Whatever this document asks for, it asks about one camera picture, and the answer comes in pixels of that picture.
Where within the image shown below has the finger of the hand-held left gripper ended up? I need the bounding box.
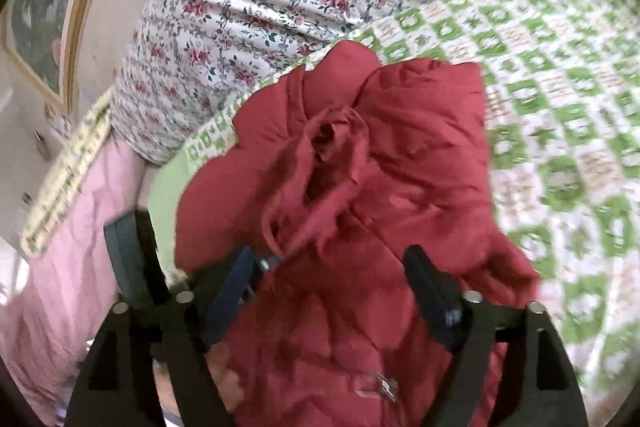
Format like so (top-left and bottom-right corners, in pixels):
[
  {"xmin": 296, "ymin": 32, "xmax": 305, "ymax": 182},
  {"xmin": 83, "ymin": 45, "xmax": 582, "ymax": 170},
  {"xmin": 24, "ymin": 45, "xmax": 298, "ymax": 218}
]
[{"xmin": 103, "ymin": 210, "xmax": 171, "ymax": 308}]

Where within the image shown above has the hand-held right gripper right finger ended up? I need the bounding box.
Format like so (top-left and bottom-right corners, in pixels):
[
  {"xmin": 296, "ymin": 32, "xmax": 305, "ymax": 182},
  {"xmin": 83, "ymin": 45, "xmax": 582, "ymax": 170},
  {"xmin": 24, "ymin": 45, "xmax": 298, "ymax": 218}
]
[{"xmin": 402, "ymin": 245, "xmax": 593, "ymax": 427}]

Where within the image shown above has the light green bedsheet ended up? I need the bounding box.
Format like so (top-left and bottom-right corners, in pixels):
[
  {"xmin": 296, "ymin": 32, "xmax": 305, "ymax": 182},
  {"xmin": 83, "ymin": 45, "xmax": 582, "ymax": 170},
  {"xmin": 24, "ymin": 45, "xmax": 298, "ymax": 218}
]
[{"xmin": 147, "ymin": 157, "xmax": 201, "ymax": 268}]

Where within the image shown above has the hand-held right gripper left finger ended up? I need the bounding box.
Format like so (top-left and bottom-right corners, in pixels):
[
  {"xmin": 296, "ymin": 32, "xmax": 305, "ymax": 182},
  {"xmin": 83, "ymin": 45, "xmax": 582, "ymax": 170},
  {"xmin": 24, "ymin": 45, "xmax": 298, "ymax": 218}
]
[{"xmin": 65, "ymin": 246, "xmax": 261, "ymax": 427}]

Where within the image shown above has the green checkered blanket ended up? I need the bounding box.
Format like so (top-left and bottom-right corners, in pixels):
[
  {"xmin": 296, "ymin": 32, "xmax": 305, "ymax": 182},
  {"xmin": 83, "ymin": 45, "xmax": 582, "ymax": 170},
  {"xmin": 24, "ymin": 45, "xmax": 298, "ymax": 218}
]
[{"xmin": 182, "ymin": 0, "xmax": 640, "ymax": 413}]

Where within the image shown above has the framed wall picture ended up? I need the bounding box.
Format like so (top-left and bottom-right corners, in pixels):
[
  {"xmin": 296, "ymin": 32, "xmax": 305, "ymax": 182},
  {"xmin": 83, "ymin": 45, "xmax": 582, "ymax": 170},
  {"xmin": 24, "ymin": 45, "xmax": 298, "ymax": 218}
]
[{"xmin": 0, "ymin": 0, "xmax": 133, "ymax": 108}]

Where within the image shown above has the red quilted jacket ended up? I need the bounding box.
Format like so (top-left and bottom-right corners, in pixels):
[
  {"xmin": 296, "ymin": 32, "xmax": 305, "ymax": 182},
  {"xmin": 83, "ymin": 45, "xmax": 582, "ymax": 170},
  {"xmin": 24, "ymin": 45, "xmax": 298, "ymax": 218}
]
[{"xmin": 172, "ymin": 42, "xmax": 543, "ymax": 427}]

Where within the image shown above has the yellow patterned cloth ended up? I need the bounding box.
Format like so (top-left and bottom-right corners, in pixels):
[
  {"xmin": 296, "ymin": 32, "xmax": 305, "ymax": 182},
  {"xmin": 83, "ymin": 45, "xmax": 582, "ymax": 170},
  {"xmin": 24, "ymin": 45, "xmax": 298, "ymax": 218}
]
[{"xmin": 20, "ymin": 89, "xmax": 118, "ymax": 258}]

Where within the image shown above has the floral print duvet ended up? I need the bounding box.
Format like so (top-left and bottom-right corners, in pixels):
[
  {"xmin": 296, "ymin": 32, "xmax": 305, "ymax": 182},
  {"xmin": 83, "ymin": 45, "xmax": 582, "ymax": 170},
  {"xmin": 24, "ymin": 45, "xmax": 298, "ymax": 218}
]
[{"xmin": 110, "ymin": 0, "xmax": 616, "ymax": 165}]

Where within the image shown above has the pink pillow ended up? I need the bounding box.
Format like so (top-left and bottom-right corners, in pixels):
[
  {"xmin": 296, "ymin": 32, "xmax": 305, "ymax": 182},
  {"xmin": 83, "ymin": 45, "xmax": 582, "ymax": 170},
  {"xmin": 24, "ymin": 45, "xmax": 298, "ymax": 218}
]
[{"xmin": 0, "ymin": 139, "xmax": 166, "ymax": 413}]

